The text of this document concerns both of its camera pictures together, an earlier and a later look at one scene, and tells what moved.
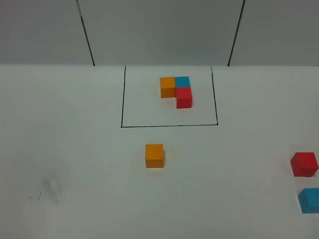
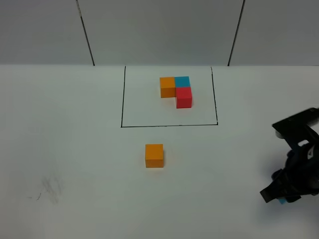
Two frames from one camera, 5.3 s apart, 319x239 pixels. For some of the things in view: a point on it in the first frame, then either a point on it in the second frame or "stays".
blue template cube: (182, 81) stays
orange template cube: (167, 87) stays
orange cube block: (154, 156) stays
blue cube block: (308, 198) → (282, 200)
